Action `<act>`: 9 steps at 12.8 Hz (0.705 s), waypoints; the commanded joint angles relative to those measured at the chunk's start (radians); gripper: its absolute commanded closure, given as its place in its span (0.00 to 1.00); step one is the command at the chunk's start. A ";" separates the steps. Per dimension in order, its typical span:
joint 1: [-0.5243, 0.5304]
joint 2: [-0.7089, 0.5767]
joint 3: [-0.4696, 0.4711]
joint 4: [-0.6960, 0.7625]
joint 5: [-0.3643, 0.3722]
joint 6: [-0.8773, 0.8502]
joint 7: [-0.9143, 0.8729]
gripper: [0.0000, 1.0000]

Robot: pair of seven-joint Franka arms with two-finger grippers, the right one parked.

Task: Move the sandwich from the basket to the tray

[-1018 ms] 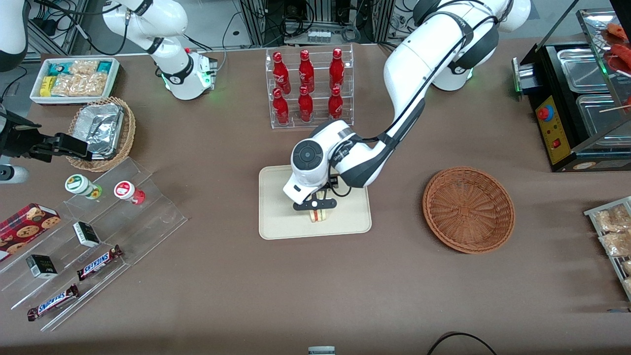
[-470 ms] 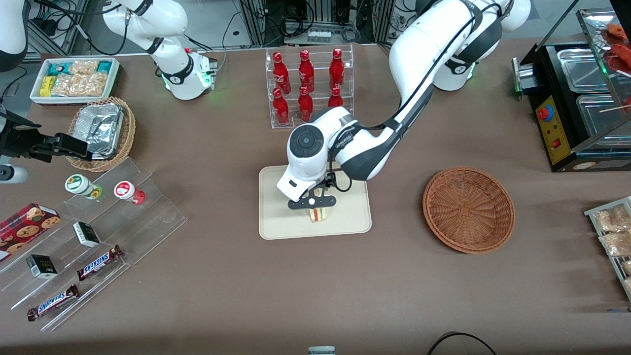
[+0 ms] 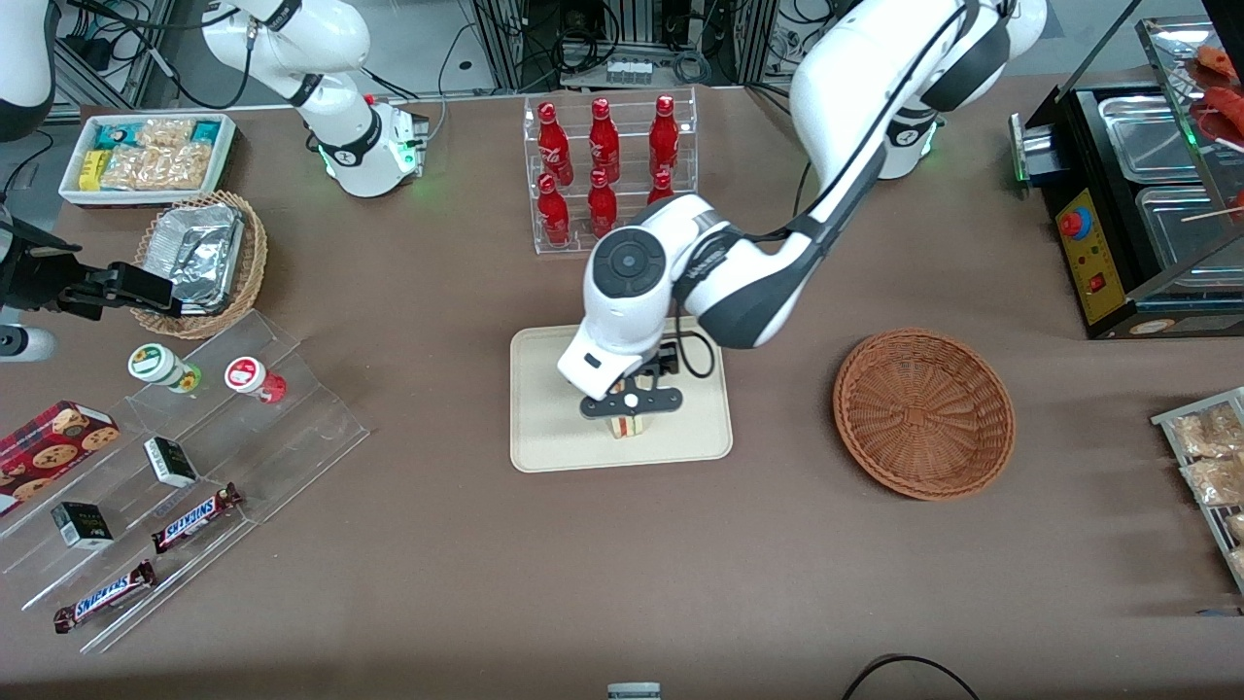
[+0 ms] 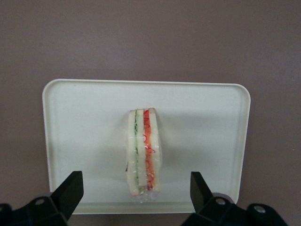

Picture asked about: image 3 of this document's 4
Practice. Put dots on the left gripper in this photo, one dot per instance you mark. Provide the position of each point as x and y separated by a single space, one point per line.
663 365

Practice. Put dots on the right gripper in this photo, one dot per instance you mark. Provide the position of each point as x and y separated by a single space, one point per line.
39 279

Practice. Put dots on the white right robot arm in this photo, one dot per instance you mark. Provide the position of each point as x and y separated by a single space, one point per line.
350 146

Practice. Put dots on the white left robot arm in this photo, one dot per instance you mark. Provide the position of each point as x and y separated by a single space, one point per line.
739 282

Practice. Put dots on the beige plastic tray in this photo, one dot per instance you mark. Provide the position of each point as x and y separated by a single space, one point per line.
544 428

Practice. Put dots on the light brown wicker basket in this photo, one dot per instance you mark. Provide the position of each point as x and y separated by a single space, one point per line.
255 253

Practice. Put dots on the dark brown wicker basket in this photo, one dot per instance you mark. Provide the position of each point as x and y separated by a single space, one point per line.
923 413

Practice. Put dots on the aluminium foil container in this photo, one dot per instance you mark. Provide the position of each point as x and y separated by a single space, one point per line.
194 253

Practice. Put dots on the green lid yogurt cup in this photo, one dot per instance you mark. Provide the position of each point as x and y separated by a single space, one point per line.
155 364

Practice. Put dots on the white rectangular snack bin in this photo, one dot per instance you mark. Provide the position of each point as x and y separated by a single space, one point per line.
73 194

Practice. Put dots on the large clear cracker bag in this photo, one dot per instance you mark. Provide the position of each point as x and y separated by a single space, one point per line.
160 168

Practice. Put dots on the yellow snack packet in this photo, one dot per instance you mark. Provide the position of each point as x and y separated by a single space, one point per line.
92 170

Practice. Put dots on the red lid yogurt cup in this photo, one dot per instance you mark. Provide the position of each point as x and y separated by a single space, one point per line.
248 374

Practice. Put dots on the teal snack packet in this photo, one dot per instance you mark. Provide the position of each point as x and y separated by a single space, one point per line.
207 130
115 136

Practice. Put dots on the small clear cracker bag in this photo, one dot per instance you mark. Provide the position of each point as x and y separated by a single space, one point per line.
165 132

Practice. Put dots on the small black box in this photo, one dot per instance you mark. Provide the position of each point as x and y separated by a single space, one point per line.
170 462
83 525

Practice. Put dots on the red cola bottle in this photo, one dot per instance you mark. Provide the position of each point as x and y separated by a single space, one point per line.
661 187
554 216
554 146
664 139
604 144
603 206

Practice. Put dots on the red cookie box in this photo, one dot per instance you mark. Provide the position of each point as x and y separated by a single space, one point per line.
49 452

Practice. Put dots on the clear acrylic stepped display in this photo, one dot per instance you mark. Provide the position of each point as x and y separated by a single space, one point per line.
292 437

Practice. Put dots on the snickers chocolate bar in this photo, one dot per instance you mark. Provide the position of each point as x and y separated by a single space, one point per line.
105 596
194 518

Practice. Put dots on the clear acrylic bottle rack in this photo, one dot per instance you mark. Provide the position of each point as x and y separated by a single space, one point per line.
632 87

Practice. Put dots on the white power strip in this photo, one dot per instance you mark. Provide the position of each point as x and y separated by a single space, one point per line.
629 72

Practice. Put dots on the small grey device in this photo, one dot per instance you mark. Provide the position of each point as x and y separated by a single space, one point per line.
634 691

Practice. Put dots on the silver box with green light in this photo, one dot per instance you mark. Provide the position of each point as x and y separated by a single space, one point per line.
1032 156

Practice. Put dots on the black food warmer appliance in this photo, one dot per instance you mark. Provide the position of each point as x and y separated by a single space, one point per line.
1093 258

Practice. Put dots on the clear bag of fried snacks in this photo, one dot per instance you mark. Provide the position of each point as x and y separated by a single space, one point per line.
1236 527
1215 481
1238 564
1210 433

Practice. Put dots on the red sausage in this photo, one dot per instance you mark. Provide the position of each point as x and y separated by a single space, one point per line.
1226 102
1217 60

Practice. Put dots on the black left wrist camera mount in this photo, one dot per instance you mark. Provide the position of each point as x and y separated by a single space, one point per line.
663 399

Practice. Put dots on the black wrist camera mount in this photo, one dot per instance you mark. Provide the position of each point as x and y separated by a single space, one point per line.
39 282
663 399

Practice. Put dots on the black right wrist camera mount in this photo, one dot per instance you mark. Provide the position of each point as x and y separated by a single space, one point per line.
39 282

